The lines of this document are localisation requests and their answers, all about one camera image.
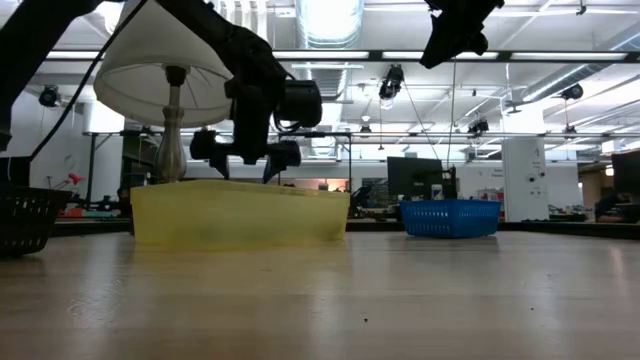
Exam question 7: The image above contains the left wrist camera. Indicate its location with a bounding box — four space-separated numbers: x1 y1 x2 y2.
273 78 324 132

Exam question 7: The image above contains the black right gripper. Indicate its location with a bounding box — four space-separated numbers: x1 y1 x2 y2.
419 0 505 70

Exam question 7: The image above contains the black plastic basket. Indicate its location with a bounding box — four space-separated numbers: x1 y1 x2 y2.
0 185 74 259

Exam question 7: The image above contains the silver ceiling duct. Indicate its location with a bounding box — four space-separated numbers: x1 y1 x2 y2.
294 0 365 49

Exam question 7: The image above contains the hanging black spotlight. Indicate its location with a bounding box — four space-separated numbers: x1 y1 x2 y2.
378 63 405 109

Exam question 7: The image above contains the table lamp with white shade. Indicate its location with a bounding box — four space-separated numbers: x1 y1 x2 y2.
93 0 236 185

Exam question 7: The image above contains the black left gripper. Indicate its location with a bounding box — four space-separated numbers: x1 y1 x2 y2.
189 77 303 185

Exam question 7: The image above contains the yellow plastic bin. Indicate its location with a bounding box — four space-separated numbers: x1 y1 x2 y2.
129 179 351 250

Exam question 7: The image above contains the white pillar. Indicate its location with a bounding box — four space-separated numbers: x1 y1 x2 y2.
501 137 550 223

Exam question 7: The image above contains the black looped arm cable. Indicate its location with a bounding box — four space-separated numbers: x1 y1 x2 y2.
28 0 151 162

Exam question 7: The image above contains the black monitor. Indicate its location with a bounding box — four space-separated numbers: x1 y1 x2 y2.
387 156 445 200
610 149 640 196

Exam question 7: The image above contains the blue plastic basket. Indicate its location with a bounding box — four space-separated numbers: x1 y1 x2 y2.
398 198 503 239

